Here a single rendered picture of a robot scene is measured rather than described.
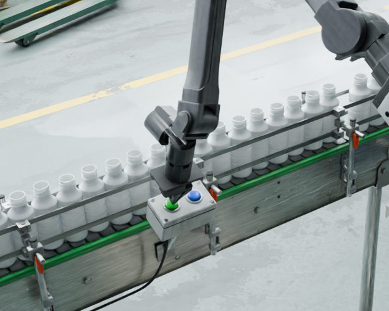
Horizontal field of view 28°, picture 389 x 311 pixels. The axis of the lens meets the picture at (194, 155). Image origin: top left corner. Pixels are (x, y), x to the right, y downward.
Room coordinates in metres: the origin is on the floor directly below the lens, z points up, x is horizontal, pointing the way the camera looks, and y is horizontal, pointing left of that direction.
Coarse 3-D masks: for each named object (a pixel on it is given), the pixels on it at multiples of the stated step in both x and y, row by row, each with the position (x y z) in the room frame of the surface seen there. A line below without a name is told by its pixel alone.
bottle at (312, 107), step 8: (312, 96) 1.84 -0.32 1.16; (304, 104) 1.86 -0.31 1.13; (312, 104) 1.84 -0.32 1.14; (320, 104) 1.86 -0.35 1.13; (304, 112) 1.84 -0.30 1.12; (312, 112) 1.83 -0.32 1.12; (320, 112) 1.83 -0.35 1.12; (320, 120) 1.83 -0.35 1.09; (304, 128) 1.84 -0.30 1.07; (312, 128) 1.83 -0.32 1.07; (320, 128) 1.83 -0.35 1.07; (304, 136) 1.84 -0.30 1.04; (312, 136) 1.83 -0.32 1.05; (312, 144) 1.83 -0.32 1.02; (320, 144) 1.83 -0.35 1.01
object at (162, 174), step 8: (168, 160) 1.38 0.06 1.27; (192, 160) 1.39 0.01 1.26; (160, 168) 1.42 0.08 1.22; (168, 168) 1.39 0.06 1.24; (176, 168) 1.37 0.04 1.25; (184, 168) 1.37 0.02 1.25; (192, 168) 1.43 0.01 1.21; (152, 176) 1.40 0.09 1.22; (160, 176) 1.40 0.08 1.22; (168, 176) 1.39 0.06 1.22; (176, 176) 1.38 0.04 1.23; (184, 176) 1.38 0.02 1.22; (192, 176) 1.41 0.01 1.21; (200, 176) 1.41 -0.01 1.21; (160, 184) 1.38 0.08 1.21; (168, 184) 1.38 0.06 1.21; (176, 184) 1.38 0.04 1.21; (184, 184) 1.39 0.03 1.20
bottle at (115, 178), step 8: (112, 160) 1.58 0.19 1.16; (120, 160) 1.57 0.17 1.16; (112, 168) 1.54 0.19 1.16; (120, 168) 1.55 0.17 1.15; (104, 176) 1.56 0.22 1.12; (112, 176) 1.54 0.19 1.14; (120, 176) 1.55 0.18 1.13; (104, 184) 1.55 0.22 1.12; (112, 184) 1.53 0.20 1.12; (120, 184) 1.54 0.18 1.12; (120, 192) 1.53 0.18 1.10; (128, 192) 1.55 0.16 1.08; (112, 200) 1.53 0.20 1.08; (120, 200) 1.53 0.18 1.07; (128, 200) 1.55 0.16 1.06; (112, 208) 1.53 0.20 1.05; (120, 208) 1.53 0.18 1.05; (128, 216) 1.54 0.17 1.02; (120, 224) 1.53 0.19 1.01
